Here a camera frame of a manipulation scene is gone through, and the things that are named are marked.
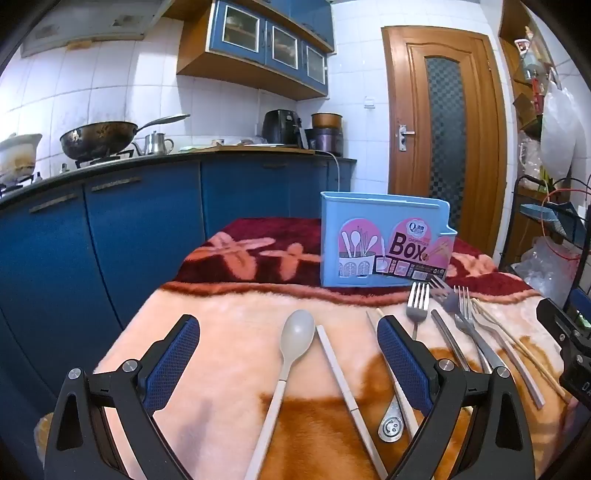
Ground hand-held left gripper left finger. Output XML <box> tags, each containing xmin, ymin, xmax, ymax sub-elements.
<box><xmin>44</xmin><ymin>315</ymin><xmax>201</xmax><ymax>480</ymax></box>

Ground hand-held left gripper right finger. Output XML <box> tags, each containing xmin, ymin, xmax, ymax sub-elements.
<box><xmin>376</xmin><ymin>315</ymin><xmax>536</xmax><ymax>480</ymax></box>

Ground wooden chopstick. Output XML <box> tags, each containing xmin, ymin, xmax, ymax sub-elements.
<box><xmin>473</xmin><ymin>305</ymin><xmax>566</xmax><ymax>398</ymax></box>
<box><xmin>470</xmin><ymin>298</ymin><xmax>570</xmax><ymax>402</ymax></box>

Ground steel fork with smiley handle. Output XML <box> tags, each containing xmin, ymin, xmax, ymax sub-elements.
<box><xmin>378</xmin><ymin>282</ymin><xmax>431</xmax><ymax>442</ymax></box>

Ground grey spoon with white handle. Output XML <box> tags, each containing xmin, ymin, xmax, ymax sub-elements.
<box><xmin>244</xmin><ymin>309</ymin><xmax>316</xmax><ymax>480</ymax></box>

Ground light blue utensil box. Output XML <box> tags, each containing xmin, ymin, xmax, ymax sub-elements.
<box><xmin>320</xmin><ymin>191</ymin><xmax>459</xmax><ymax>289</ymax></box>

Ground clear plastic bags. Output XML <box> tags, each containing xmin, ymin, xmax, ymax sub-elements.
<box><xmin>512</xmin><ymin>236</ymin><xmax>580</xmax><ymax>306</ymax></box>

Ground blue base cabinets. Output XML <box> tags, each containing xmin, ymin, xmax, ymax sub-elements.
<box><xmin>0</xmin><ymin>154</ymin><xmax>358</xmax><ymax>462</ymax></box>

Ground light blue tray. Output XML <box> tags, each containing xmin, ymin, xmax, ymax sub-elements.
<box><xmin>521</xmin><ymin>205</ymin><xmax>563</xmax><ymax>237</ymax></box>

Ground gas stove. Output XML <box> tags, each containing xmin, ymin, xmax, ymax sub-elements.
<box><xmin>74</xmin><ymin>150</ymin><xmax>136</xmax><ymax>169</ymax></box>

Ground steel kettle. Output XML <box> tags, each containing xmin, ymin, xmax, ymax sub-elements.
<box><xmin>133</xmin><ymin>131</ymin><xmax>175</xmax><ymax>156</ymax></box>

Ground white plastic bag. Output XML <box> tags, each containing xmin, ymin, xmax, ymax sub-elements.
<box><xmin>539</xmin><ymin>79</ymin><xmax>579</xmax><ymax>180</ymax></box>

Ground dark rice cooker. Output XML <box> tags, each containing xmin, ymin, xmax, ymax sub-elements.
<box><xmin>305</xmin><ymin>128</ymin><xmax>344</xmax><ymax>156</ymax></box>

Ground black wok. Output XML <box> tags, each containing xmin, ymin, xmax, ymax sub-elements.
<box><xmin>59</xmin><ymin>114</ymin><xmax>191</xmax><ymax>161</ymax></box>

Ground black air fryer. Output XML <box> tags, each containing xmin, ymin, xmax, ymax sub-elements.
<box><xmin>262</xmin><ymin>109</ymin><xmax>306</xmax><ymax>149</ymax></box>

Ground white cooking pot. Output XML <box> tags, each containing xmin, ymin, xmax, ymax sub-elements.
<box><xmin>0</xmin><ymin>133</ymin><xmax>43</xmax><ymax>182</ymax></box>

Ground wooden door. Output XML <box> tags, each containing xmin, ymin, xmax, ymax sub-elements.
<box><xmin>380</xmin><ymin>25</ymin><xmax>509</xmax><ymax>259</ymax></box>

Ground range hood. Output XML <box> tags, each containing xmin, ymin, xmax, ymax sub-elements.
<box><xmin>20</xmin><ymin>0</ymin><xmax>172</xmax><ymax>59</ymax></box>

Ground blue upper cabinet row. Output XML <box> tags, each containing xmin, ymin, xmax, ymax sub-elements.
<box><xmin>277</xmin><ymin>0</ymin><xmax>335</xmax><ymax>47</ymax></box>

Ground black wire rack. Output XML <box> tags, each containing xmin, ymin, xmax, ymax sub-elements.
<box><xmin>501</xmin><ymin>174</ymin><xmax>591</xmax><ymax>324</ymax></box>

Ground red cable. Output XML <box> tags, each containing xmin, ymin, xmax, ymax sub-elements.
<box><xmin>541</xmin><ymin>186</ymin><xmax>591</xmax><ymax>261</ymax></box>

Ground white power cable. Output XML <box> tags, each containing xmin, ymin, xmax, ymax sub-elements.
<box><xmin>316</xmin><ymin>148</ymin><xmax>341</xmax><ymax>193</ymax></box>

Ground wooden wall shelf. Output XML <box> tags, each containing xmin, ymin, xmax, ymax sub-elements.
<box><xmin>498</xmin><ymin>0</ymin><xmax>557</xmax><ymax>139</ymax></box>

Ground blue glass-front wall cabinet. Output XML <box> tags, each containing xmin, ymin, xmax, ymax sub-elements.
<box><xmin>176</xmin><ymin>0</ymin><xmax>335</xmax><ymax>101</ymax></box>

